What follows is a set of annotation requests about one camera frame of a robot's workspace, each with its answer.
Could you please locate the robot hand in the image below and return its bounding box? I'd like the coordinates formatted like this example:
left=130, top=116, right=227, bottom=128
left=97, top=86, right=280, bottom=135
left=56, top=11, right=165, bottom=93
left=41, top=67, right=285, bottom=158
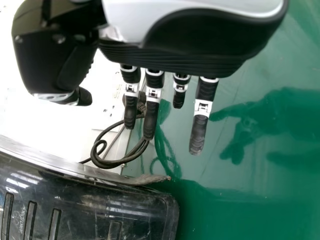
left=11, top=0, right=291, bottom=156

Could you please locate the black cable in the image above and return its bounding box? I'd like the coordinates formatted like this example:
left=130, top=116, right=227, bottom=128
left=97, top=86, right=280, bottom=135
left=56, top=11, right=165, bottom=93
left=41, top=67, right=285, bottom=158
left=79, top=91, right=151, bottom=169

